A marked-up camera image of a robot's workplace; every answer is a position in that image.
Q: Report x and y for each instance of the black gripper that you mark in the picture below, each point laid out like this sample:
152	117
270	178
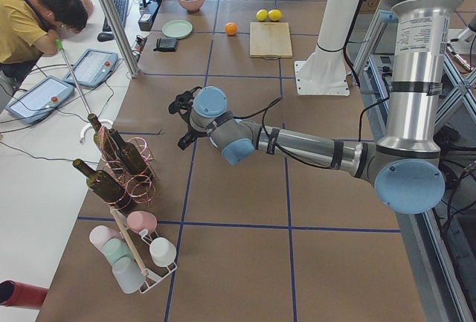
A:
192	131

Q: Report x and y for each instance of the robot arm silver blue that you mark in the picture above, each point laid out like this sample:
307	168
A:
402	166

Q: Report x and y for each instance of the pale green plate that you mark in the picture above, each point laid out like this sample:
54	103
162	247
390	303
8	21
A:
178	29

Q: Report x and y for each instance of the dark green wine bottle middle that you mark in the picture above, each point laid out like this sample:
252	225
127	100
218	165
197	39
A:
129	155

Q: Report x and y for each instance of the dark green wine bottle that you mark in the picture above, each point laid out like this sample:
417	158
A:
106	187
129	155
101	138

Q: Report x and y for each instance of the dark green wine bottle back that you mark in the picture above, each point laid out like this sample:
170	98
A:
101	138

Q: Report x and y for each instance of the dark green wine bottle front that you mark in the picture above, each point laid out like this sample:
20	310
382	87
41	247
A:
106	187

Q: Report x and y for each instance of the dark grey folded cloth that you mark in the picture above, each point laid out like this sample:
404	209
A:
166	44

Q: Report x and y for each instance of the white cup right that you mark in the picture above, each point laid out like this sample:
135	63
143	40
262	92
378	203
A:
162	251

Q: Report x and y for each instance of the teach pendant tablet far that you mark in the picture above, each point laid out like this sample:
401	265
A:
93	67

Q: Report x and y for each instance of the teach pendant tablet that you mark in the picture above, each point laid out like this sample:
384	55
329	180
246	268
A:
93	67
39	101

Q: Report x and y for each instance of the orange mandarin fruit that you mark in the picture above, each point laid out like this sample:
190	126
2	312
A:
231	29

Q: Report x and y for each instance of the pink cup left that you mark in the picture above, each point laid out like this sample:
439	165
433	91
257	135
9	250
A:
101	234

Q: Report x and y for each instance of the mint green cup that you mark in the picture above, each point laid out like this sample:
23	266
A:
114	249

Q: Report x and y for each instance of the wooden cutting board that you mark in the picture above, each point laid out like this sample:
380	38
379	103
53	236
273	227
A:
270	40

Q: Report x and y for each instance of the black computer mouse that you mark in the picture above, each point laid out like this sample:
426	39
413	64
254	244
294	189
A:
105	36

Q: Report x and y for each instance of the light grey cup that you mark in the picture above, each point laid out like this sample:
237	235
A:
128	275

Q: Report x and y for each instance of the yellow lemon far side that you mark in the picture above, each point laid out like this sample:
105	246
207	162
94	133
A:
262	15

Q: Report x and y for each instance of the teach pendant tablet near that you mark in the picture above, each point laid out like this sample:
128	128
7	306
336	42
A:
39	101

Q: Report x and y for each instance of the yellow lemon near board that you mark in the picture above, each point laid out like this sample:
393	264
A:
275	15

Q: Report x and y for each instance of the person in yellow shirt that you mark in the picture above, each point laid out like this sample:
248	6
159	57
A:
30	29

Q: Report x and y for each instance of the red cylinder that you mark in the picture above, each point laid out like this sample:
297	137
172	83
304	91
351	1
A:
22	295

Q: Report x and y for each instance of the copper wire bottle rack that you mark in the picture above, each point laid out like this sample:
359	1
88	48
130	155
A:
139	184

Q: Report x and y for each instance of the white ring holder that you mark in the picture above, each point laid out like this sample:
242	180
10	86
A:
89	126

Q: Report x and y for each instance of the wooden rack handle stick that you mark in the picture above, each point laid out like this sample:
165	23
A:
123	230

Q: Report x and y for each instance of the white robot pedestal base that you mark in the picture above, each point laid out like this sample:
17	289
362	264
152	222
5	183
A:
324	72

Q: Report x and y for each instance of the metal rod green handle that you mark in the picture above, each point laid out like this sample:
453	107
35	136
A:
60	47

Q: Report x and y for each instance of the aluminium frame post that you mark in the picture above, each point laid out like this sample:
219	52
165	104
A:
113	19

